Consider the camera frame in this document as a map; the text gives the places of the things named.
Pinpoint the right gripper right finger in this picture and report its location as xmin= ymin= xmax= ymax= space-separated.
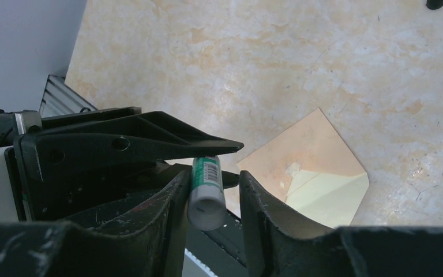
xmin=239 ymin=171 xmax=443 ymax=276

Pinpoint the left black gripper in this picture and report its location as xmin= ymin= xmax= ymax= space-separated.
xmin=5 ymin=107 xmax=244 ymax=221

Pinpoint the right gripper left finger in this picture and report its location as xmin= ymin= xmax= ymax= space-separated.
xmin=0 ymin=170 xmax=190 ymax=276

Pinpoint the green white glue stick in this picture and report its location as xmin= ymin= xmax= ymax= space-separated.
xmin=187 ymin=156 xmax=227 ymax=231

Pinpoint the cream letter paper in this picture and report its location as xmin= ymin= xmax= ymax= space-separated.
xmin=284 ymin=170 xmax=369 ymax=229

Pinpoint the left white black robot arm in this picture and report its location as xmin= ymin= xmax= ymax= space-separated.
xmin=0 ymin=107 xmax=243 ymax=222

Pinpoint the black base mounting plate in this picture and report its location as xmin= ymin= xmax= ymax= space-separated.
xmin=186 ymin=211 xmax=249 ymax=276

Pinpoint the grey tripod stand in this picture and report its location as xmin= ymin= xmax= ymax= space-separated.
xmin=426 ymin=0 xmax=443 ymax=10

